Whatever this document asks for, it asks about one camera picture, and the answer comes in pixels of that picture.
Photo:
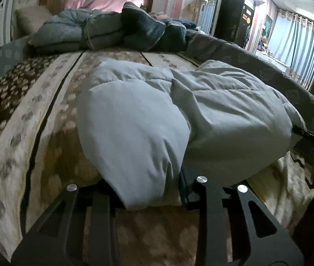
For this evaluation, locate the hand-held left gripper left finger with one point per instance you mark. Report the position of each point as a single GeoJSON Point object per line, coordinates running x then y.
{"type": "Point", "coordinates": [101, 199]}

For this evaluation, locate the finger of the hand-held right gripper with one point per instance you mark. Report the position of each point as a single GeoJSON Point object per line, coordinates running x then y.
{"type": "Point", "coordinates": [309, 135]}

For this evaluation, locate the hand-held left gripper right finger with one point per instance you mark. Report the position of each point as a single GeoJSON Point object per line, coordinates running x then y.
{"type": "Point", "coordinates": [187, 191]}

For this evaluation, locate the light blue puffer jacket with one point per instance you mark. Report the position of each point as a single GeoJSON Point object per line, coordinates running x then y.
{"type": "Point", "coordinates": [146, 122]}

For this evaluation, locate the wide blue curtain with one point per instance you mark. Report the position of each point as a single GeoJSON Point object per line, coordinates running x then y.
{"type": "Point", "coordinates": [295, 44]}

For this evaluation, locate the grey patterned bed sheet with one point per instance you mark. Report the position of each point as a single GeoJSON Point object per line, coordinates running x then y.
{"type": "Point", "coordinates": [256, 63]}

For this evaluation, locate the floral patterned blanket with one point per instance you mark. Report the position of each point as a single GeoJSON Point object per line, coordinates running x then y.
{"type": "Point", "coordinates": [35, 110]}

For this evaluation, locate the black wardrobe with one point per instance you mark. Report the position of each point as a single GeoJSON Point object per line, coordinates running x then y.
{"type": "Point", "coordinates": [230, 16]}

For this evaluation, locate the navy folded garment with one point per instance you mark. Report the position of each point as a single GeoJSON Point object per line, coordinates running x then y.
{"type": "Point", "coordinates": [173, 37]}

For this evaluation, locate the narrow blue curtain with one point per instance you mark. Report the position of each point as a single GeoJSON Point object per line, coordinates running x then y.
{"type": "Point", "coordinates": [208, 16]}

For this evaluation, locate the dark teal padded jacket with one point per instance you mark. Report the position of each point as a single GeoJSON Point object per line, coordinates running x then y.
{"type": "Point", "coordinates": [140, 27]}

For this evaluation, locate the beige pillow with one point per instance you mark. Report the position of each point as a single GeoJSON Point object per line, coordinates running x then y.
{"type": "Point", "coordinates": [31, 18]}

